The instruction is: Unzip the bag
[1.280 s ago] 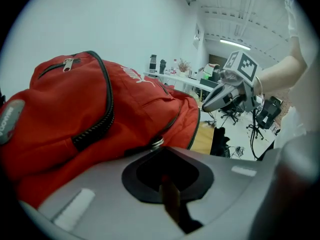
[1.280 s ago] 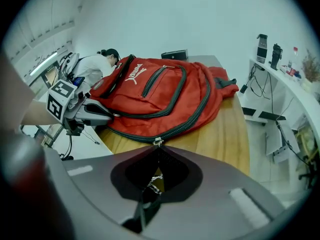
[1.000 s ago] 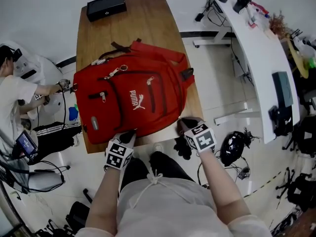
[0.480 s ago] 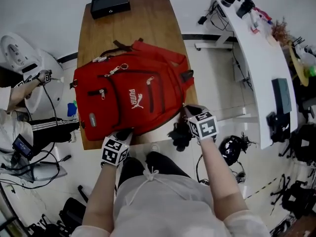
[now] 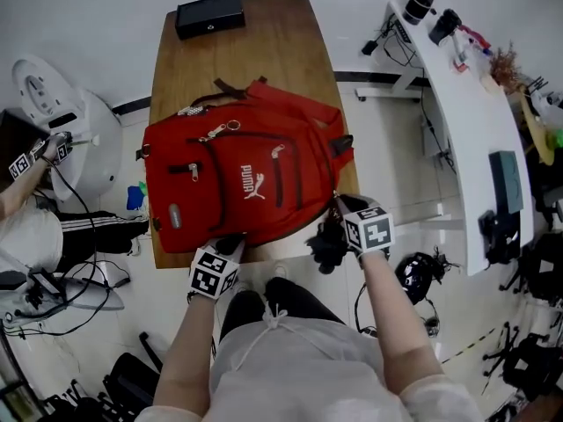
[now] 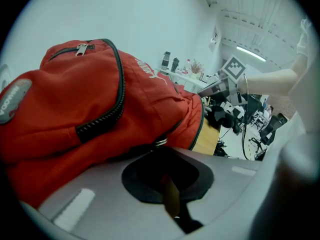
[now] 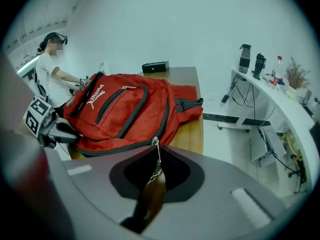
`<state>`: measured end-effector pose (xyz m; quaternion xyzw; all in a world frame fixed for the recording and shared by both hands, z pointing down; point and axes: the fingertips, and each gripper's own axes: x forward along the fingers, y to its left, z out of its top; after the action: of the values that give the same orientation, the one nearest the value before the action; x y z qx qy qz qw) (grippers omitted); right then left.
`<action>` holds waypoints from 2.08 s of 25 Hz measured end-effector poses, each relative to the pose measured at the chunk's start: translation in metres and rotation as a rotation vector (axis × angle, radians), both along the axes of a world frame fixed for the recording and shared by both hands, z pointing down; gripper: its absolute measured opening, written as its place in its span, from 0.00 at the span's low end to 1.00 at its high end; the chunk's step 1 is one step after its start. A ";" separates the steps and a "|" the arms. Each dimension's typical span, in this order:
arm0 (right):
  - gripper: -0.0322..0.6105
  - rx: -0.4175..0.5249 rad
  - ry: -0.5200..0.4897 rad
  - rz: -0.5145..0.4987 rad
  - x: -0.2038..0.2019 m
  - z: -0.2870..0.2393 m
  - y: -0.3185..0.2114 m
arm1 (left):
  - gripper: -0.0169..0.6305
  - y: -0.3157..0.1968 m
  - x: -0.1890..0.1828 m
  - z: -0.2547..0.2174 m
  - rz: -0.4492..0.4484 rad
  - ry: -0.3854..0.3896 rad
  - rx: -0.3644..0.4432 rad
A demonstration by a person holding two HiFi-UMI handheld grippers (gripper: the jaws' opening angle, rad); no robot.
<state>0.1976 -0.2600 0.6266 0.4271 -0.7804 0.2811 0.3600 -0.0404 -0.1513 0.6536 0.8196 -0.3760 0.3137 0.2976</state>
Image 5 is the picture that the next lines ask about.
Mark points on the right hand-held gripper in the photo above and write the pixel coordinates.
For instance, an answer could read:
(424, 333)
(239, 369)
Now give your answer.
(369, 231)

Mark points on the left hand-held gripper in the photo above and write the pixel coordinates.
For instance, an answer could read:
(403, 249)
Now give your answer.
(214, 273)

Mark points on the person's left forearm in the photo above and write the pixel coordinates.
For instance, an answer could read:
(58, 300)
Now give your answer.
(187, 354)

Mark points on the person's white shirt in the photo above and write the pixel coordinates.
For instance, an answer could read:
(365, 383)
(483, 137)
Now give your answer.
(299, 367)
(26, 240)

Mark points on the red backpack bag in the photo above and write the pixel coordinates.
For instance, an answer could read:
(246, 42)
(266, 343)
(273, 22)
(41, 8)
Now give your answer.
(228, 183)

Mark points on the person's white shoe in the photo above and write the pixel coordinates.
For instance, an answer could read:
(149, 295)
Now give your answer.
(239, 286)
(280, 271)

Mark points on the white flat device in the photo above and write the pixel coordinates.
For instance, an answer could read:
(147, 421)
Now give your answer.
(66, 297)

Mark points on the black power adapter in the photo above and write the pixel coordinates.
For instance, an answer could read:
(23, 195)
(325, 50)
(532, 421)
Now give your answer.
(369, 47)

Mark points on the white rounded robot base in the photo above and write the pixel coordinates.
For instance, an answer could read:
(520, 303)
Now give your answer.
(94, 147)

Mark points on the black rectangular box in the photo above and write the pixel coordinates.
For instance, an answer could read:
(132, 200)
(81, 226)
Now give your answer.
(210, 15)

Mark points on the person's black trousers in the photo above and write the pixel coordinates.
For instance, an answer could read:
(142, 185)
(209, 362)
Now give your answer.
(303, 299)

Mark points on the black insulated bottle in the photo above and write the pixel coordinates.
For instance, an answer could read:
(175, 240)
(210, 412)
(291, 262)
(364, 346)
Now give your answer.
(420, 2)

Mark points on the white curved desk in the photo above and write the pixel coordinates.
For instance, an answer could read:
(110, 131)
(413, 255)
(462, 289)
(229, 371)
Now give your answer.
(475, 147)

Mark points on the blue and green cloth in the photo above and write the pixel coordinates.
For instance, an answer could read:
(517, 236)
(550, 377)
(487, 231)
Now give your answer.
(135, 196)

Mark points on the teal flat box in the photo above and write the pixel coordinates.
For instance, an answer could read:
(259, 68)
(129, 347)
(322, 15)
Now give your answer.
(506, 183)

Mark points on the black device on desk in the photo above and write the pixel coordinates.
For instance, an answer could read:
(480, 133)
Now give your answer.
(499, 237)

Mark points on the dried brown plant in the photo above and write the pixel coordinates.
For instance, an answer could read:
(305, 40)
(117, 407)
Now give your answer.
(505, 66)

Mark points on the yellow curved object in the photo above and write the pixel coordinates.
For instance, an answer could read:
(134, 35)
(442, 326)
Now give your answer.
(537, 130)

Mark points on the black chair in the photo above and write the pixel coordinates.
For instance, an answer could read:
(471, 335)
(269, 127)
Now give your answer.
(132, 380)

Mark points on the person's right forearm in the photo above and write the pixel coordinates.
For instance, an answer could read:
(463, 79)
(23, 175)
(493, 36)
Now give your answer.
(391, 315)

